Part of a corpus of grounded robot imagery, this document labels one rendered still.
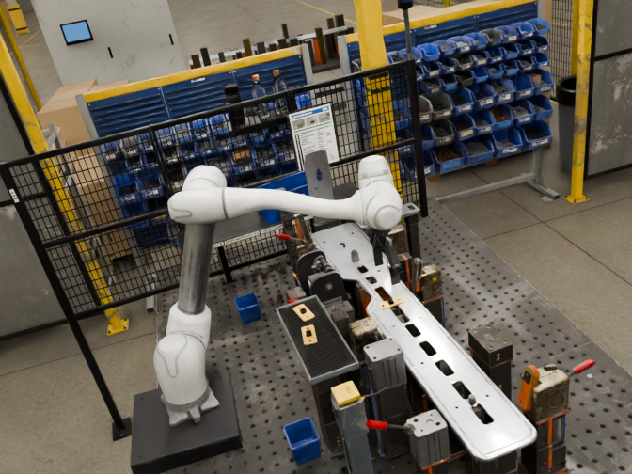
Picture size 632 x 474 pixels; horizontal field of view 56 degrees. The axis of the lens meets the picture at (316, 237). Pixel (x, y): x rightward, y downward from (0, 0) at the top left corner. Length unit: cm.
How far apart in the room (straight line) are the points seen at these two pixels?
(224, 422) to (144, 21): 683
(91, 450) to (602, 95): 398
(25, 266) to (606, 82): 407
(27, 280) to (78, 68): 482
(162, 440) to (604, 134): 379
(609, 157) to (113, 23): 611
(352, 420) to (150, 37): 730
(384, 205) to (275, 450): 93
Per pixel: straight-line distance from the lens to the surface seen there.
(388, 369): 175
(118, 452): 338
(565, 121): 518
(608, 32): 463
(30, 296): 423
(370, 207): 166
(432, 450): 162
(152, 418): 228
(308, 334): 174
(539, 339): 240
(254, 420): 221
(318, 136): 285
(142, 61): 849
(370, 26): 288
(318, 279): 195
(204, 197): 184
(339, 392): 156
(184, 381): 213
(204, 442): 211
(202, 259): 211
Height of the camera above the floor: 223
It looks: 28 degrees down
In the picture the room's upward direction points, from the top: 11 degrees counter-clockwise
